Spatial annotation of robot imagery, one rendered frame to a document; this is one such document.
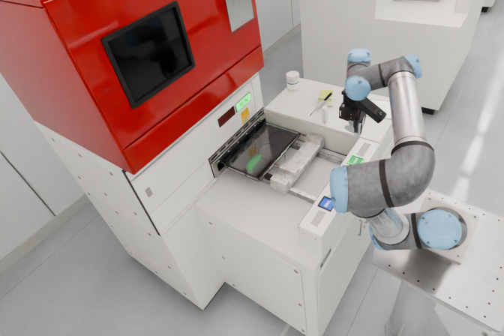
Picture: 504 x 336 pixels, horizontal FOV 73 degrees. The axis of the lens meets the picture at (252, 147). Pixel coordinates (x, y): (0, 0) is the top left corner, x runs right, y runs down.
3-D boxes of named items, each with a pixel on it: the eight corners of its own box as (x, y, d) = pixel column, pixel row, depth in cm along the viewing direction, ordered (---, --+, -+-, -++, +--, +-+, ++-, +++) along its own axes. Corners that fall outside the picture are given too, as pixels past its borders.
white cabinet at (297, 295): (227, 289, 211) (193, 205, 158) (304, 185, 264) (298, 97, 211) (320, 352, 178) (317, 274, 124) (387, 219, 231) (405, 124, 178)
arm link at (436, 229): (466, 246, 110) (466, 249, 98) (420, 248, 116) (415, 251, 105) (457, 208, 113) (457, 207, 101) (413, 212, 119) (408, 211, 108)
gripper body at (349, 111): (346, 109, 134) (348, 82, 126) (368, 115, 130) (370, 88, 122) (338, 120, 130) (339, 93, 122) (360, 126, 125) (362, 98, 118)
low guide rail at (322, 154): (263, 138, 186) (262, 133, 184) (265, 136, 187) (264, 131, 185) (350, 168, 160) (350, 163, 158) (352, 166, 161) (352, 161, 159)
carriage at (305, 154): (270, 188, 154) (269, 184, 152) (310, 140, 174) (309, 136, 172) (285, 195, 150) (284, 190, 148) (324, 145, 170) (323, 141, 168)
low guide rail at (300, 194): (232, 169, 171) (232, 165, 169) (235, 166, 172) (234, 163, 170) (323, 208, 145) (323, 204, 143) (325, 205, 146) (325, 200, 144)
